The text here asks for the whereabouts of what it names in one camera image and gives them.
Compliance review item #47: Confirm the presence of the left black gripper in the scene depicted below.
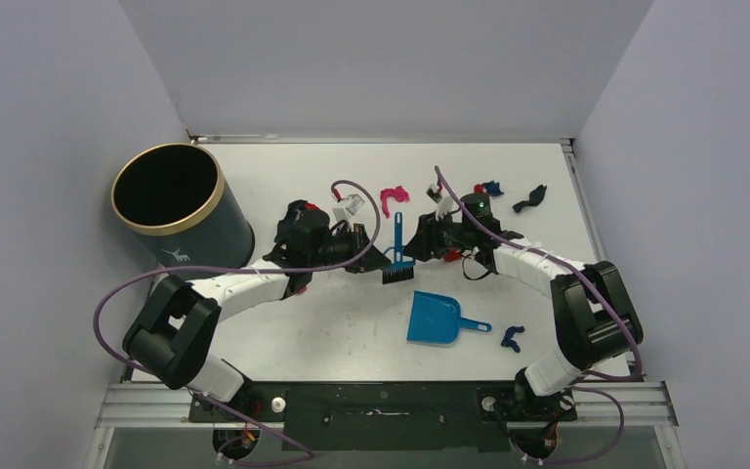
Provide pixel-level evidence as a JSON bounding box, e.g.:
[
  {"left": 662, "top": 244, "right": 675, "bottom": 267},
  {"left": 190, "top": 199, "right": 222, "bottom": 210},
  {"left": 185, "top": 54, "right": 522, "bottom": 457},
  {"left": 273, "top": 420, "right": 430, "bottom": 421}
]
[{"left": 310, "top": 224, "right": 391, "bottom": 275}]

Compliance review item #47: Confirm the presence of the blue hand brush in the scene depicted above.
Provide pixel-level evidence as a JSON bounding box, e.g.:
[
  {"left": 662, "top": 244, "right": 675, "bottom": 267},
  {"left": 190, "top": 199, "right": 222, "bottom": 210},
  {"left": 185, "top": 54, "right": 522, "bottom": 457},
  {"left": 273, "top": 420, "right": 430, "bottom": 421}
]
[{"left": 382, "top": 212, "right": 415, "bottom": 285}]

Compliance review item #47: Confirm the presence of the blue dustpan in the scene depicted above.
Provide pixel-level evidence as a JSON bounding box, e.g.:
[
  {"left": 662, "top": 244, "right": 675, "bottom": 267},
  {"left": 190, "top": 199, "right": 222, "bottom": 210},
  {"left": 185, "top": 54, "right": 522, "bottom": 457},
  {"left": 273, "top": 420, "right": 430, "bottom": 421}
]
[{"left": 406, "top": 290, "right": 492, "bottom": 345}]

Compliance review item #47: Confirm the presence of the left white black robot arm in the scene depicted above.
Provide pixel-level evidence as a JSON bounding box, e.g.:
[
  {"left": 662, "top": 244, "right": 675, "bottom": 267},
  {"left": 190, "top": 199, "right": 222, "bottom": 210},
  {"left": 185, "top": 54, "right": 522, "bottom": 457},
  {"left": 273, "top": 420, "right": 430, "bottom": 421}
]
[{"left": 122, "top": 194, "right": 390, "bottom": 421}]

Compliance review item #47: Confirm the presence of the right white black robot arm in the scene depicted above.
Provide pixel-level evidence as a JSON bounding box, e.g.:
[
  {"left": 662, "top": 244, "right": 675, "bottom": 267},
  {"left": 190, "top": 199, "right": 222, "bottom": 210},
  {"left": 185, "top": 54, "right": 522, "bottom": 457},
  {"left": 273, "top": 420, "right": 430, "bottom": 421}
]
[{"left": 403, "top": 193, "right": 644, "bottom": 419}]

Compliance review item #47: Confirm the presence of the black paper scrap left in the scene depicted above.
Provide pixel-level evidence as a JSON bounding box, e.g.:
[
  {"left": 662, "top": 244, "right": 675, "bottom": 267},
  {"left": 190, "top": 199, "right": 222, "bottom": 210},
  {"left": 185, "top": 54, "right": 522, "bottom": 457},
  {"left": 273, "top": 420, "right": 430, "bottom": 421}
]
[{"left": 275, "top": 199, "right": 308, "bottom": 242}]

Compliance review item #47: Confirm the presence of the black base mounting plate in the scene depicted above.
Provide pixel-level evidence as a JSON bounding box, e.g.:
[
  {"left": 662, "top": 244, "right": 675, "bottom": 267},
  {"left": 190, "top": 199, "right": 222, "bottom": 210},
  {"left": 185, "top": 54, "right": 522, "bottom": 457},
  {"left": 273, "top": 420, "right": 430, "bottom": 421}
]
[{"left": 187, "top": 381, "right": 577, "bottom": 452}]

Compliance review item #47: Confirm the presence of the dark blue gold-rimmed bin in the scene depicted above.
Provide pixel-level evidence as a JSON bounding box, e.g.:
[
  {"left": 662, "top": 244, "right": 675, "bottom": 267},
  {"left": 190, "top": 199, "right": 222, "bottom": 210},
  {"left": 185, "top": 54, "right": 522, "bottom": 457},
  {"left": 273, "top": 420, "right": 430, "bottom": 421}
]
[{"left": 109, "top": 143, "right": 256, "bottom": 280}]

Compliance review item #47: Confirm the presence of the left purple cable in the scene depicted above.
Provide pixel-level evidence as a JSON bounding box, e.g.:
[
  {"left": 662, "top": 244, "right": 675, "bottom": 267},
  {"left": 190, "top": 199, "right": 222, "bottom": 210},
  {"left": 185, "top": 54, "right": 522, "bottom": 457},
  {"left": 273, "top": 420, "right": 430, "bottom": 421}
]
[{"left": 93, "top": 180, "right": 383, "bottom": 383}]

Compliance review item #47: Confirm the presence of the purple cable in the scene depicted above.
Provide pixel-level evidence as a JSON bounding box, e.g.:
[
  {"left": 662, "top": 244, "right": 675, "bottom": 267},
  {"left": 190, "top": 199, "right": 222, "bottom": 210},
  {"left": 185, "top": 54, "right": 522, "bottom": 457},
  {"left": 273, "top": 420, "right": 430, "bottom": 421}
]
[
  {"left": 93, "top": 180, "right": 383, "bottom": 383},
  {"left": 434, "top": 165, "right": 646, "bottom": 383}
]

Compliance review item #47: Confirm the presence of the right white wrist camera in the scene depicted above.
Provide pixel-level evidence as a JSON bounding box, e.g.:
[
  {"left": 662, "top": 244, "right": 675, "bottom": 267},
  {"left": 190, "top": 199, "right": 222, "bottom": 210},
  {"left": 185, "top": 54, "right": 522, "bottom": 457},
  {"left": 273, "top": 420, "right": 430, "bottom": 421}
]
[{"left": 426, "top": 182, "right": 460, "bottom": 222}]

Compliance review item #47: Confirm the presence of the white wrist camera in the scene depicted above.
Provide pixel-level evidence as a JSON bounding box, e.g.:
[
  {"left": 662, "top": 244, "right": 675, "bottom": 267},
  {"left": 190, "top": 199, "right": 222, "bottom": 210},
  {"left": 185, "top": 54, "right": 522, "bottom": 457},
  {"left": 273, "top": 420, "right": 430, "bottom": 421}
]
[
  {"left": 426, "top": 182, "right": 460, "bottom": 222},
  {"left": 332, "top": 193, "right": 365, "bottom": 224}
]

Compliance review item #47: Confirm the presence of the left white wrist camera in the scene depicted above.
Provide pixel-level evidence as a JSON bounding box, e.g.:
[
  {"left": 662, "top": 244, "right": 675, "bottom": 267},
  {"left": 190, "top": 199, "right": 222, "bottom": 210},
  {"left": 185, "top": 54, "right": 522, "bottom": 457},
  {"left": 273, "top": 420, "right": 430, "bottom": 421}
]
[{"left": 332, "top": 193, "right": 365, "bottom": 224}]

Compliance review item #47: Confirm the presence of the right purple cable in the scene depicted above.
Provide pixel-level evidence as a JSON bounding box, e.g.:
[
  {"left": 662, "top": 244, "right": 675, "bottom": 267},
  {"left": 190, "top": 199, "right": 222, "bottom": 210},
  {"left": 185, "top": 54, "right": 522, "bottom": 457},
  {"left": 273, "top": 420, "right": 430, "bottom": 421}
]
[{"left": 434, "top": 165, "right": 646, "bottom": 383}]

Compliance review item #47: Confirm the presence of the aluminium frame rail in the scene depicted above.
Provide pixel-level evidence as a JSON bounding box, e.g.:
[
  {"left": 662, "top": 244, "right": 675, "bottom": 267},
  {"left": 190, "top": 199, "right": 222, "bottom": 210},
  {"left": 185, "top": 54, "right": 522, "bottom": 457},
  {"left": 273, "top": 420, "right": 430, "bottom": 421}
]
[{"left": 96, "top": 382, "right": 679, "bottom": 428}]

